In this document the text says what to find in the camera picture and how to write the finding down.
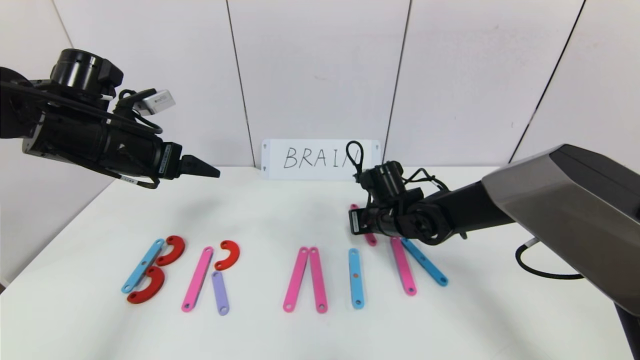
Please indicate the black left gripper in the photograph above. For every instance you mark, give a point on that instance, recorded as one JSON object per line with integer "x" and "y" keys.
{"x": 169, "y": 160}

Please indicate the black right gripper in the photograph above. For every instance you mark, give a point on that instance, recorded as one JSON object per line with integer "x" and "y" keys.
{"x": 355, "y": 221}

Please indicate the pink bar with holes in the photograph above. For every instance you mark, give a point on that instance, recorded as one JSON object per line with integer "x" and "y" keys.
{"x": 296, "y": 279}
{"x": 197, "y": 279}
{"x": 371, "y": 240}
{"x": 403, "y": 270}
{"x": 317, "y": 280}

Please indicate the blue bar with holes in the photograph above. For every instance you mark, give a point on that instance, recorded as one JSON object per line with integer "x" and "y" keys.
{"x": 143, "y": 265}
{"x": 355, "y": 278}
{"x": 425, "y": 262}

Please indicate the small red curved piece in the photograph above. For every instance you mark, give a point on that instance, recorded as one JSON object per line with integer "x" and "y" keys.
{"x": 233, "y": 252}

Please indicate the short purple bar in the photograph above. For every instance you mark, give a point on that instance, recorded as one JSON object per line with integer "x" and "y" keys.
{"x": 220, "y": 292}

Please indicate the black and orange left arm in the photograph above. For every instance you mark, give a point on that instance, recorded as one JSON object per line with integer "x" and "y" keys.
{"x": 60, "y": 135}

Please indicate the white BRAIN sign card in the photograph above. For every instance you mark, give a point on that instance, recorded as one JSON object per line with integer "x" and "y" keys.
{"x": 315, "y": 159}

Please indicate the large red curved piece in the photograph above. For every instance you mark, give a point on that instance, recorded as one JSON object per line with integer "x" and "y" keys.
{"x": 176, "y": 246}
{"x": 156, "y": 285}

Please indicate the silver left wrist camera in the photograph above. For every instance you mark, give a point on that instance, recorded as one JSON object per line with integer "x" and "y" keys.
{"x": 156, "y": 101}

